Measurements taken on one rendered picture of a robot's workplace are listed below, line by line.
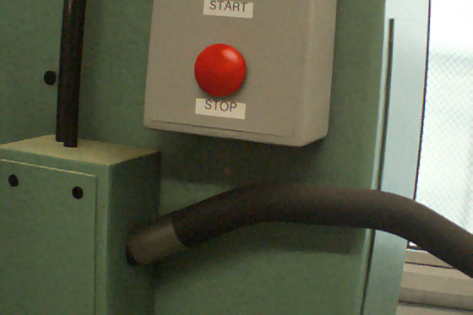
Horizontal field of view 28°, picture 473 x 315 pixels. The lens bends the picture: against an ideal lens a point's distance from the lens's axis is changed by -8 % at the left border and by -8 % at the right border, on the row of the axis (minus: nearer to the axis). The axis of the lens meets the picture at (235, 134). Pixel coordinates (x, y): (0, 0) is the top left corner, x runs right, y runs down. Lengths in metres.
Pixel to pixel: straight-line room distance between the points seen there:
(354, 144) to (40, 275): 0.22
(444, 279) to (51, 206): 1.58
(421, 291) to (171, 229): 1.55
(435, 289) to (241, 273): 1.50
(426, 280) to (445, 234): 1.56
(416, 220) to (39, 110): 0.32
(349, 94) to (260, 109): 0.07
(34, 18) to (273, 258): 0.26
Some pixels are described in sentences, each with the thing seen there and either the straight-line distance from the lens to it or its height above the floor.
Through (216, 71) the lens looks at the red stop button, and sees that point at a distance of 0.57.
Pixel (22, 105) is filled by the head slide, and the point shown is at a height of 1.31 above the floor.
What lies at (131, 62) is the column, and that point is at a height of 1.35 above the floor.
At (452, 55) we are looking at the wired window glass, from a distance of 2.14.
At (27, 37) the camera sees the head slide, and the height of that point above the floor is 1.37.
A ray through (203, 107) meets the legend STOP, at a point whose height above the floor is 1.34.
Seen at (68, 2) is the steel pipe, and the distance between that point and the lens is 0.66.
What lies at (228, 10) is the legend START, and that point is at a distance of 0.57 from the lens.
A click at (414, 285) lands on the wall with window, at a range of 2.14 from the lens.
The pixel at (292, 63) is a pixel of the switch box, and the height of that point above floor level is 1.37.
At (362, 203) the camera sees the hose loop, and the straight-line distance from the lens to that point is 0.58.
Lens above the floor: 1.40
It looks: 7 degrees down
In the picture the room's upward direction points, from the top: 4 degrees clockwise
